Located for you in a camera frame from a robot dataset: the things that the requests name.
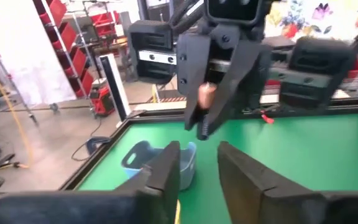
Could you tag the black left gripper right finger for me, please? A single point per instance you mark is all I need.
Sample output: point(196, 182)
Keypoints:
point(253, 196)

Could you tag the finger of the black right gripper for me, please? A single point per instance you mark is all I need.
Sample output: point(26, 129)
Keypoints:
point(194, 62)
point(244, 74)

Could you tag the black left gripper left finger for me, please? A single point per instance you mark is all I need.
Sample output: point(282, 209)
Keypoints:
point(163, 180)

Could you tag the blue-grey plastic bin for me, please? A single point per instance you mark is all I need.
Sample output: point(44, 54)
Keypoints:
point(141, 155)

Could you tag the copper-top black battery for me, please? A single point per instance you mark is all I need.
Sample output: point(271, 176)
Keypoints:
point(206, 95)

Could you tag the red clip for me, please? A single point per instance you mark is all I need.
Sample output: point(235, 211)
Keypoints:
point(267, 119)

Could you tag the floral patterned cloth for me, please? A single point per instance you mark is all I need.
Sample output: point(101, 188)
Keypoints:
point(322, 15)

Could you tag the green table mat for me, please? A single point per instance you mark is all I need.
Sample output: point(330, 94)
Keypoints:
point(291, 149)

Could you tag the red bin storage rack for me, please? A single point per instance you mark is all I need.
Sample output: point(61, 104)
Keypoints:
point(70, 34)

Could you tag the white fabric screen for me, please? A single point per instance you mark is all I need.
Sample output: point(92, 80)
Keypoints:
point(20, 56)

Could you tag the black aluminium table frame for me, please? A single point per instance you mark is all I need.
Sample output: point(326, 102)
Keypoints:
point(160, 117)

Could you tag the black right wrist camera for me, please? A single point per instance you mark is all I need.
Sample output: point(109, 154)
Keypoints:
point(233, 11)

